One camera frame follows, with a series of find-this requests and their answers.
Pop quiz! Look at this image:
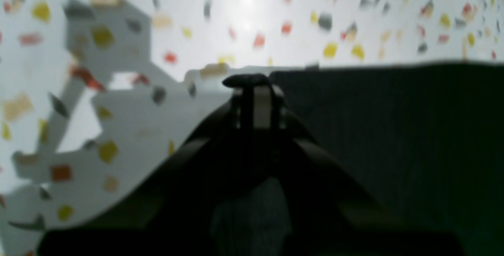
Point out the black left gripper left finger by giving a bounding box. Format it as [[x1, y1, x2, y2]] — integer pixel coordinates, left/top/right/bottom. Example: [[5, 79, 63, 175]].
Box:
[[37, 74, 257, 256]]

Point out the dark grey T-shirt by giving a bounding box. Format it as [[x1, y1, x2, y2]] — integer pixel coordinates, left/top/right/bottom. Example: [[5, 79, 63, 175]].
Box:
[[211, 62, 504, 256]]

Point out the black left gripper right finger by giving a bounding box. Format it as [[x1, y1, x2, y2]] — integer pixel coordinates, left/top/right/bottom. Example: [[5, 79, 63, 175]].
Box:
[[252, 74, 461, 256]]

